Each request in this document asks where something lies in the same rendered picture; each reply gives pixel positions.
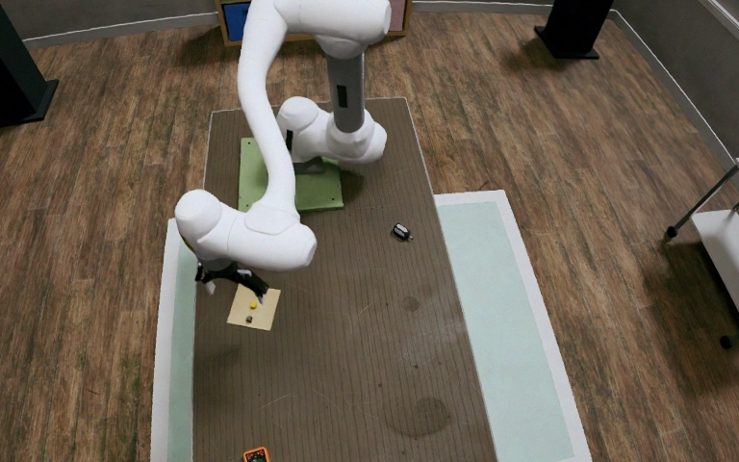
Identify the beige square mat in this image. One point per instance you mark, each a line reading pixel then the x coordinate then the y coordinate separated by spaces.
pixel 262 315

